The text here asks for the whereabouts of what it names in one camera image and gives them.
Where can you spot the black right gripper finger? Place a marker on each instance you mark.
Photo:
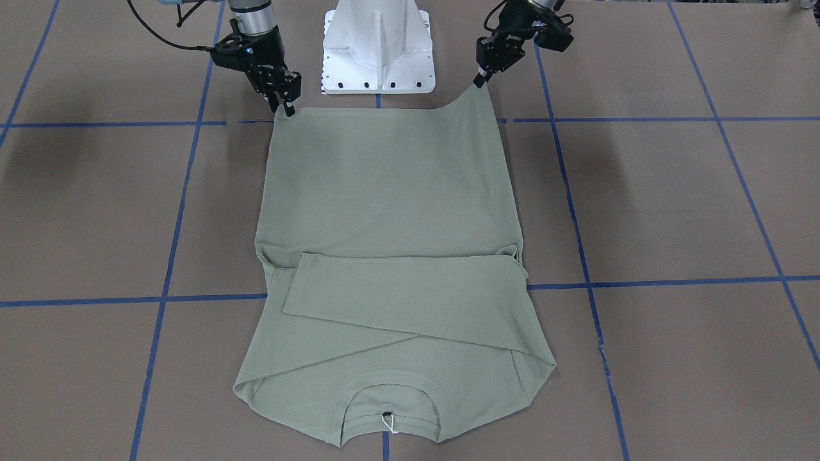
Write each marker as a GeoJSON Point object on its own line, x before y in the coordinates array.
{"type": "Point", "coordinates": [274, 101]}
{"type": "Point", "coordinates": [288, 104]}

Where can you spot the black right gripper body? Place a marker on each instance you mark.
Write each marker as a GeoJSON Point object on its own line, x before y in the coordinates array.
{"type": "Point", "coordinates": [271, 69]}

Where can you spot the olive green long-sleeve shirt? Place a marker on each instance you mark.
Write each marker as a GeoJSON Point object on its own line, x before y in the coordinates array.
{"type": "Point", "coordinates": [396, 293]}

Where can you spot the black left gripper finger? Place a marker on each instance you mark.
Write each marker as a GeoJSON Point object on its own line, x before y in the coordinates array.
{"type": "Point", "coordinates": [482, 78]}

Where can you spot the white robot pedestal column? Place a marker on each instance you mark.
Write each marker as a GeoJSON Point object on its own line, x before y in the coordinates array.
{"type": "Point", "coordinates": [382, 47]}

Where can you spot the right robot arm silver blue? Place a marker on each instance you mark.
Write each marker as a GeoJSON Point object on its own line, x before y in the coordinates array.
{"type": "Point", "coordinates": [250, 20]}

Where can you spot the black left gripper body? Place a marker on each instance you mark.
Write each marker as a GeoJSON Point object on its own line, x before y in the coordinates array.
{"type": "Point", "coordinates": [510, 34]}

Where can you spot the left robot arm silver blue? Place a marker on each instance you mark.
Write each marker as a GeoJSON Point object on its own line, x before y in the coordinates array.
{"type": "Point", "coordinates": [546, 12]}

